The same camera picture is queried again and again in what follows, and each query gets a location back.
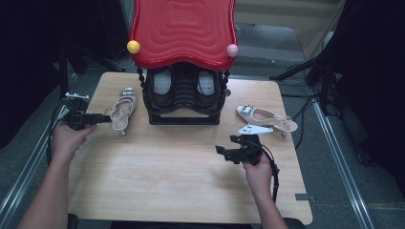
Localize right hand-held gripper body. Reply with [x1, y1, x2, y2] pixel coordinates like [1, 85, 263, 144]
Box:
[234, 123, 275, 167]

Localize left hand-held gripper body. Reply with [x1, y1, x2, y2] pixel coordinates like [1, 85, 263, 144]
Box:
[63, 92, 94, 132]

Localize white high-heel shoe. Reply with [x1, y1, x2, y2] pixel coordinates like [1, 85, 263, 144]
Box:
[236, 104, 299, 137]
[109, 87, 139, 137]

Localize black leather shoe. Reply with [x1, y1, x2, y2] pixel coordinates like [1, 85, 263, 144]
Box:
[148, 67, 176, 108]
[193, 67, 222, 108]

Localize red and black shoe rack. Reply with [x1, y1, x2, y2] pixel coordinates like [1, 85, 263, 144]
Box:
[128, 0, 239, 126]

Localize person's left hand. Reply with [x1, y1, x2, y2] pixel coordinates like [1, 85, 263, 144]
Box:
[52, 123, 99, 160]

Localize person's right hand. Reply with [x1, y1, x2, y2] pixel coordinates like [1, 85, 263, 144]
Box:
[242, 153, 275, 197]

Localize grey tape strip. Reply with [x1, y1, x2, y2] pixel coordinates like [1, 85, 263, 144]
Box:
[295, 193, 318, 203]

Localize yellow ball knob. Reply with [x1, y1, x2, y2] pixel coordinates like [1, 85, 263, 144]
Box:
[126, 39, 141, 55]

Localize dark curtain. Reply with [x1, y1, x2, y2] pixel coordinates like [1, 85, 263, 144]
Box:
[0, 0, 128, 149]
[333, 0, 405, 195]

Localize pink ball knob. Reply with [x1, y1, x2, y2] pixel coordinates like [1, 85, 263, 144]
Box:
[225, 43, 240, 58]

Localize black tripod stand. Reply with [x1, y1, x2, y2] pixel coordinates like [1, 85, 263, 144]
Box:
[268, 47, 340, 117]

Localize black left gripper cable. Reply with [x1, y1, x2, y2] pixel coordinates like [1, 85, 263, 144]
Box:
[46, 98, 75, 166]

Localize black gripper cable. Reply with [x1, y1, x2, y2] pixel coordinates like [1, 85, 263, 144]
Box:
[259, 143, 281, 203]
[46, 98, 75, 166]

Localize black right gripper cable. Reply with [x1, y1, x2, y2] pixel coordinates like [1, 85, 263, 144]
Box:
[259, 143, 281, 203]

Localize black floor cables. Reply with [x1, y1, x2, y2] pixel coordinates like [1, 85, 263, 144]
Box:
[280, 94, 321, 151]

